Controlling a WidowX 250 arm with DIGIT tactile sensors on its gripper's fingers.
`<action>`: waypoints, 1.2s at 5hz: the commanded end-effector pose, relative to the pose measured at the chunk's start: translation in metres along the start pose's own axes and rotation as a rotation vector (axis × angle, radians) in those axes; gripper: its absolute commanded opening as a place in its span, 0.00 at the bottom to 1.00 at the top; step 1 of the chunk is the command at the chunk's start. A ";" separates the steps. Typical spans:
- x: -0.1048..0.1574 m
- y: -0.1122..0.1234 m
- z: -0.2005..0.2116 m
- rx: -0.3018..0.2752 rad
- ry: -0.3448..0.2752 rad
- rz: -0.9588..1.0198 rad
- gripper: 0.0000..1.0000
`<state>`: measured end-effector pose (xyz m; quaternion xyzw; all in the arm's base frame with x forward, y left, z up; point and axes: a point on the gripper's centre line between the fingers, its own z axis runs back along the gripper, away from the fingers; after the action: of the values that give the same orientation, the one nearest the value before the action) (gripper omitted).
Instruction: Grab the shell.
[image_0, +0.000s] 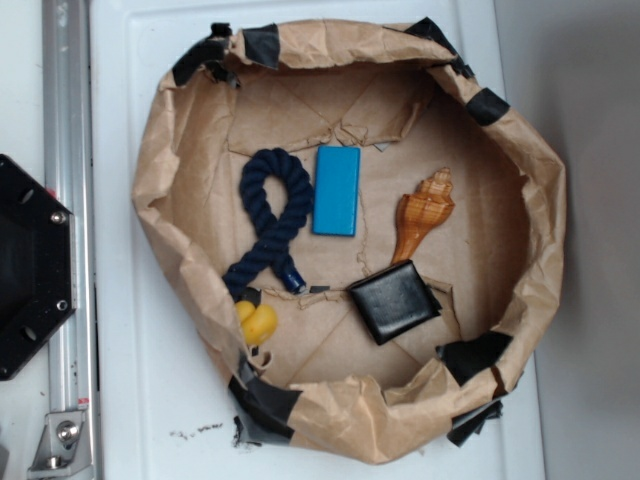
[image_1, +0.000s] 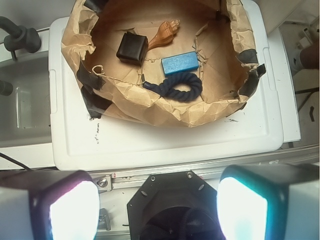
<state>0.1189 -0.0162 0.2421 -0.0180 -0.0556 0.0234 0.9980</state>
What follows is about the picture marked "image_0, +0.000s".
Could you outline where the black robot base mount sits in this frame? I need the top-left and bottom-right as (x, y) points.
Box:
(1, 155), (75, 381)

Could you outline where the dark blue rope loop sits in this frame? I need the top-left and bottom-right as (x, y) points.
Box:
(221, 148), (315, 304)

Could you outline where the metal corner bracket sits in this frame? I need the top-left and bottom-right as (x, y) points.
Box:
(27, 410), (92, 479)

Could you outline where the yellow rubber duck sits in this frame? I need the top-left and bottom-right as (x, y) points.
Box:
(235, 300), (278, 346)

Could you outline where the black square pouch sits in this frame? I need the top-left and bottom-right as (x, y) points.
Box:
(347, 260), (441, 345)

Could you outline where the white plastic tray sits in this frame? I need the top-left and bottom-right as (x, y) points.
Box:
(89, 1), (545, 479)

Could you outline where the orange conch shell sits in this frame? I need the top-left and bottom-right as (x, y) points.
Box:
(391, 167), (455, 265)

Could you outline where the aluminium extrusion rail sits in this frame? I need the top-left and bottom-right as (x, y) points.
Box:
(42, 1), (103, 479)

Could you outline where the brown paper bag bin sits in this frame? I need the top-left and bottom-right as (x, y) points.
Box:
(132, 20), (566, 464)

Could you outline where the blue rectangular block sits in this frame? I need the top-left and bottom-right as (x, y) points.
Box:
(312, 146), (360, 236)

